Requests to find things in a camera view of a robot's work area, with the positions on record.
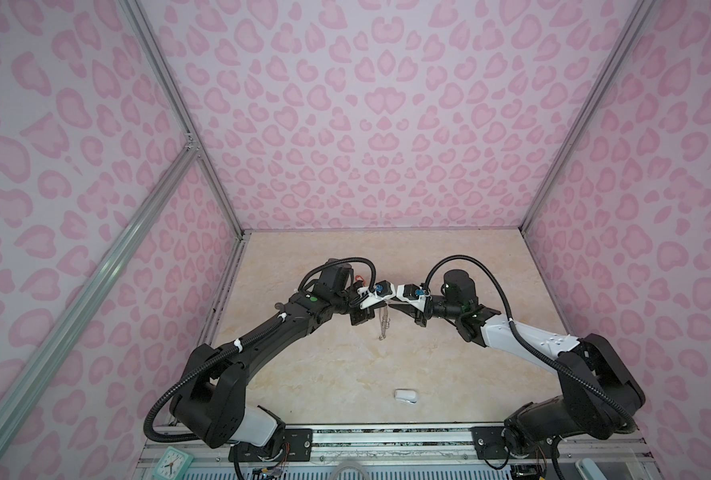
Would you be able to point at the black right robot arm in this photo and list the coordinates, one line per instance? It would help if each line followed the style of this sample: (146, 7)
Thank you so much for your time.
(598, 396)

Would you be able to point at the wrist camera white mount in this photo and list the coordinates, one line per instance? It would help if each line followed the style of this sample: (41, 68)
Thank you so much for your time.
(371, 297)
(406, 292)

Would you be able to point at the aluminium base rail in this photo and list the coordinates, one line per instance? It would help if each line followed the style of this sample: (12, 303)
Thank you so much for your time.
(424, 451)

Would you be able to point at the small white plastic object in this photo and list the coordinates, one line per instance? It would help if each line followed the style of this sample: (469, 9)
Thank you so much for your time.
(406, 396)

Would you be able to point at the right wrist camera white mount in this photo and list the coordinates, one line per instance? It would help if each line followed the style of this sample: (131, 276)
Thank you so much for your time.
(406, 292)

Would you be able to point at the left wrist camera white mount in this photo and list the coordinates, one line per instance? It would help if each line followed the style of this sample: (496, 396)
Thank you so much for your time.
(371, 297)

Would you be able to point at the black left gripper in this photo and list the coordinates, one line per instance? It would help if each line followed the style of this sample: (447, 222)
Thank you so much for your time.
(364, 314)

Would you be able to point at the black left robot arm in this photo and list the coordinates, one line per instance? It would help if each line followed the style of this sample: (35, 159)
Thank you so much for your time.
(209, 402)

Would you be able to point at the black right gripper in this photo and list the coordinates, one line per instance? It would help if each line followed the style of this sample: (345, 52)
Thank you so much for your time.
(419, 316)

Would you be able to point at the teal alarm clock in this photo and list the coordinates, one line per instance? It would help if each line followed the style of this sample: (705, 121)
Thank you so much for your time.
(173, 465)

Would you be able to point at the teal box corner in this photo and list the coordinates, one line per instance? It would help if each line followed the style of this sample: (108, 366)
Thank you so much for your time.
(589, 470)

